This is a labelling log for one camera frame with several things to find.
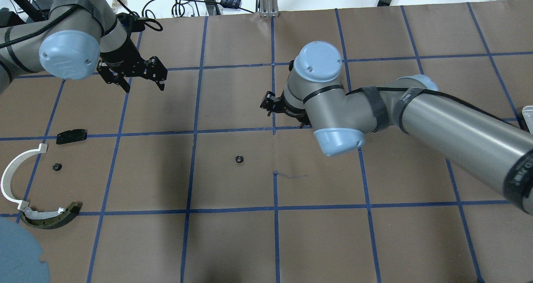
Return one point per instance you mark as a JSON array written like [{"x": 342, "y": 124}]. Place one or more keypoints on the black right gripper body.
[{"x": 287, "y": 104}]

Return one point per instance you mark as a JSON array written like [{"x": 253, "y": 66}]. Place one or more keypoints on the dark green brake shoe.
[{"x": 51, "y": 219}]

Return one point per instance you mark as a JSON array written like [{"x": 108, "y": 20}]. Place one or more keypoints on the white curved plastic piece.
[{"x": 9, "y": 176}]

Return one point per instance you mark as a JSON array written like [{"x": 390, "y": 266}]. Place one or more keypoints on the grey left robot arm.
[{"x": 79, "y": 38}]

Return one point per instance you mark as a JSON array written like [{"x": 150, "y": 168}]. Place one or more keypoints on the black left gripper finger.
[
  {"x": 160, "y": 84},
  {"x": 123, "y": 83}
]

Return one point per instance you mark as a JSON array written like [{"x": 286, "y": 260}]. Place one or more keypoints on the small blue black box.
[{"x": 231, "y": 4}]

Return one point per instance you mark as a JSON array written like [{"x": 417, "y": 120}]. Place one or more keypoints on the aluminium frame post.
[{"x": 268, "y": 8}]

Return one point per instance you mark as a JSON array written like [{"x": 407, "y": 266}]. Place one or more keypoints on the black metal bracket plate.
[{"x": 71, "y": 136}]

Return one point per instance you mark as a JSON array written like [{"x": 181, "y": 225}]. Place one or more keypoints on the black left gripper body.
[{"x": 121, "y": 57}]

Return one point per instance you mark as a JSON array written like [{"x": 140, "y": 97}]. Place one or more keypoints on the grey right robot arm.
[{"x": 495, "y": 152}]

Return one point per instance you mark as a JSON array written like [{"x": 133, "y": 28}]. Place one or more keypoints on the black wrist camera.
[{"x": 133, "y": 23}]

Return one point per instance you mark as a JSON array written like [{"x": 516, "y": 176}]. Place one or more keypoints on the white plastic tray edge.
[{"x": 527, "y": 113}]

